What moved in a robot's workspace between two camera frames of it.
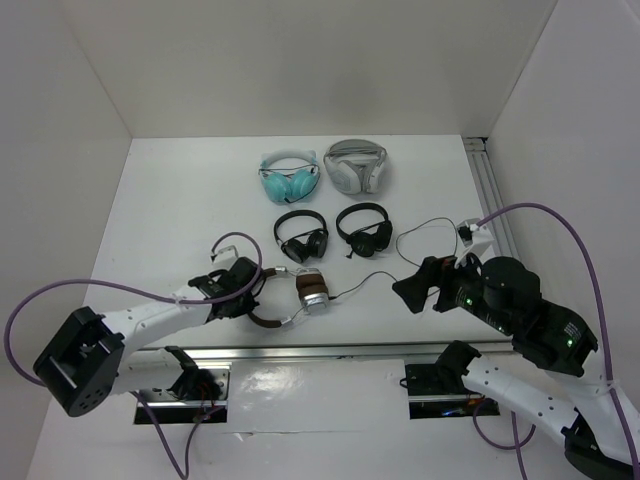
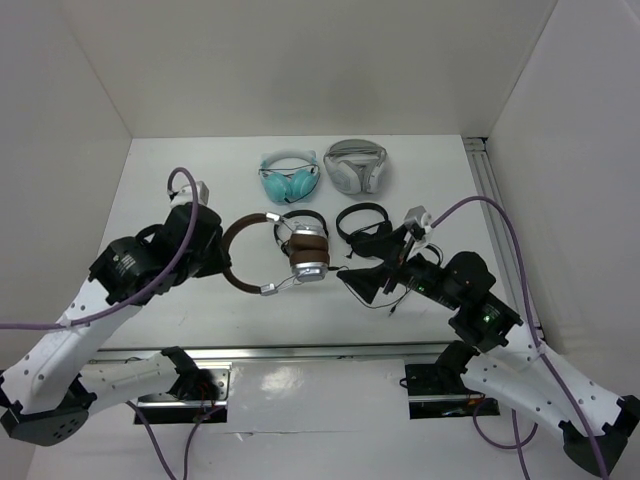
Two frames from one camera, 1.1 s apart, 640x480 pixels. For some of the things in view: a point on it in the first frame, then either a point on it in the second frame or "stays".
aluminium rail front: x=388 y=352 stays
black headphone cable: x=402 y=251 -> x=368 y=306
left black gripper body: x=246 y=304 -> x=202 y=264
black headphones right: x=376 y=238 stays
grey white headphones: x=356 y=166 stays
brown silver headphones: x=312 y=286 -> x=309 y=255
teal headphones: x=288 y=174 stays
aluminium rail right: x=477 y=149 stays
